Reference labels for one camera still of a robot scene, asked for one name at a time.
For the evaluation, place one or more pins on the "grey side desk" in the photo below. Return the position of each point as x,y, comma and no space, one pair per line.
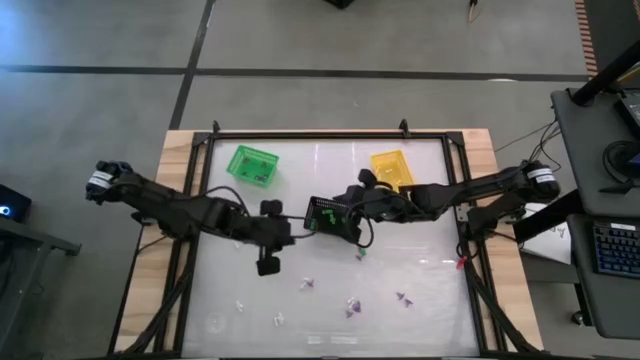
585,150

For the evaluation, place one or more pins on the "black round desk device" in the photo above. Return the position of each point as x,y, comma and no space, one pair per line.
625,160

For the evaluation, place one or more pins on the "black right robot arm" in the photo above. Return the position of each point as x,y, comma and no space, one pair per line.
475,187

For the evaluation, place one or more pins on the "black floor object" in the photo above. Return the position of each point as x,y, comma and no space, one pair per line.
340,3

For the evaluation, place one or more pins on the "black computer keyboard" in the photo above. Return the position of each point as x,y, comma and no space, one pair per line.
617,250

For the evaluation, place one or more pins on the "yellow plastic basket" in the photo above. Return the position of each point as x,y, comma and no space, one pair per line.
387,160

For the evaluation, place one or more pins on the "dark mat with striped edge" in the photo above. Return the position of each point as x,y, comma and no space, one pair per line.
615,20

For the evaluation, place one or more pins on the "black frame clamp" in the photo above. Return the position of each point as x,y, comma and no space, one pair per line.
404,128
215,127

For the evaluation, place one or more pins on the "grey side table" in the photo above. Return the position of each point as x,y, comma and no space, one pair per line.
30,237

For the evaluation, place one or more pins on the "green plastic basket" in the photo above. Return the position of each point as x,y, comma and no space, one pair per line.
252,169

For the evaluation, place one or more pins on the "black caster wheel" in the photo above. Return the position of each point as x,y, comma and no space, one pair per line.
578,318

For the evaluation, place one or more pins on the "white paper sheet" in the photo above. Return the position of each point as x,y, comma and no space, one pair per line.
552,245

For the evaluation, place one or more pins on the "black slanted pole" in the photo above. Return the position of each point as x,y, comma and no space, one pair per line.
607,75

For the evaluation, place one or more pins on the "black metal table frame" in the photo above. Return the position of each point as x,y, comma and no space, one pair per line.
325,135

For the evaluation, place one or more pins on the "black laptop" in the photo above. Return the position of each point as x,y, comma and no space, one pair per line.
632,112

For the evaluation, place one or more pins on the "black slanted desk bar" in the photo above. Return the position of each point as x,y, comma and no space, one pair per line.
550,216

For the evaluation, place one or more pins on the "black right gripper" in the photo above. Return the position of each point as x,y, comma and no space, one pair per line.
375,200

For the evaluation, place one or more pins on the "black plastic basket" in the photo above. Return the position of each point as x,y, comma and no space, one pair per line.
320,234

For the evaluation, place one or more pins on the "black box with blue light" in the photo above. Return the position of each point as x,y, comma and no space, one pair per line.
15,200

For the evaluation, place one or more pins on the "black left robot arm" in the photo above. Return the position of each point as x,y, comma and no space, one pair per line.
170,207

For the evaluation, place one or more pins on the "grey keyboard desk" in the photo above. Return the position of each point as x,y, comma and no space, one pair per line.
600,310

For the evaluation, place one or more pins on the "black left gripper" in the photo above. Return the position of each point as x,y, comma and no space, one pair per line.
272,232

